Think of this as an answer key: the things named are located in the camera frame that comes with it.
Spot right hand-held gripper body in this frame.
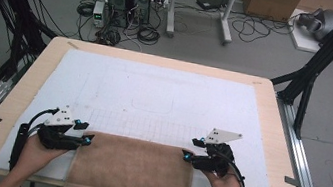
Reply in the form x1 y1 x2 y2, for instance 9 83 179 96
192 125 244 180

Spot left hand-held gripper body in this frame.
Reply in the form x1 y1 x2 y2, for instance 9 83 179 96
35 101 87 155

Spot beige terry towel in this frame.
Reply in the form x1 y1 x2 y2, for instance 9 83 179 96
62 127 199 187

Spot person's left hand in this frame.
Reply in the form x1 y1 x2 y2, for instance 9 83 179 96
14 132 71 181

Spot white gridded foam mat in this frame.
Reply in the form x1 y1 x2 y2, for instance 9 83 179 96
0 39 294 187

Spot small bench power supply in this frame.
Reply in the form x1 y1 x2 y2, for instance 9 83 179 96
90 0 109 29

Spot black flat device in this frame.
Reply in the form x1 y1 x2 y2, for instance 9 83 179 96
195 0 230 15

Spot large cardboard box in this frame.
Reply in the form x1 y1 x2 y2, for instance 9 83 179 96
241 0 304 25

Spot grey rounded shell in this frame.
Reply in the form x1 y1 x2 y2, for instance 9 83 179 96
294 4 333 45

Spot coiled black cable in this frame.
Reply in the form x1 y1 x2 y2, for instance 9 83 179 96
135 23 163 48
75 0 97 19

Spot loose black floor cables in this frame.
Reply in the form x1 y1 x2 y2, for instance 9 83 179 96
229 12 295 50

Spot white desk frame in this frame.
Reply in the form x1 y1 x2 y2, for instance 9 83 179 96
162 0 240 48

